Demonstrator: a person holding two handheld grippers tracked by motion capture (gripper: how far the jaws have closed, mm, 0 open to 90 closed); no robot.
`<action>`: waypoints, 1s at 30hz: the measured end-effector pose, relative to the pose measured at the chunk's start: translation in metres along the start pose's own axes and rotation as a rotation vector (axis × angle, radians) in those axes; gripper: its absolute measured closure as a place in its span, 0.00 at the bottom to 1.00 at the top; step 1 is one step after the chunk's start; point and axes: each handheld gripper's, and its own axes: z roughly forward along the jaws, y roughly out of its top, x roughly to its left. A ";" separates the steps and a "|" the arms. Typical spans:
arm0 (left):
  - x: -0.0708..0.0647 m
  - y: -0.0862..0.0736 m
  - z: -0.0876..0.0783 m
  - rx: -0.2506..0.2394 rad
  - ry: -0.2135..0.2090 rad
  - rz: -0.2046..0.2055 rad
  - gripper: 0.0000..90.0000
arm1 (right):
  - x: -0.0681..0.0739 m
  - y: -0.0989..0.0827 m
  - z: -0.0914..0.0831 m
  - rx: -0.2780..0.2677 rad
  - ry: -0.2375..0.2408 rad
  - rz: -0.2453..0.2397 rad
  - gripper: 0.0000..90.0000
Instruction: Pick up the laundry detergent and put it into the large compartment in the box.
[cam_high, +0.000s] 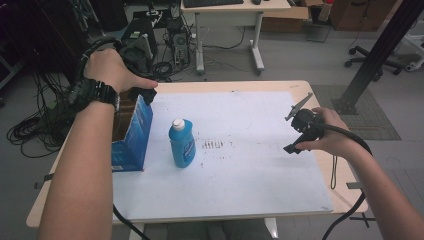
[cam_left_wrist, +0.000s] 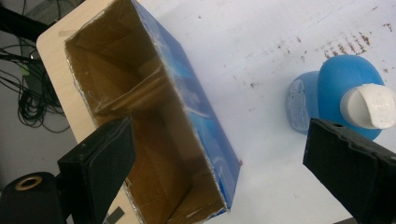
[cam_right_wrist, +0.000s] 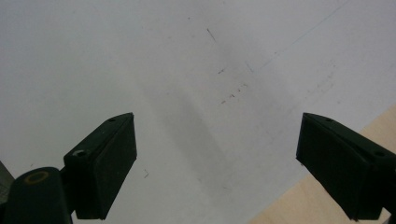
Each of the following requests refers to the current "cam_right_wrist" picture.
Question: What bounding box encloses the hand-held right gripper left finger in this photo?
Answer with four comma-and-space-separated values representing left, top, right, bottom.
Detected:
63, 112, 138, 221

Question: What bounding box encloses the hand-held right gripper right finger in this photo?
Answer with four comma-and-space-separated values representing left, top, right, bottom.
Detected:
295, 112, 396, 222

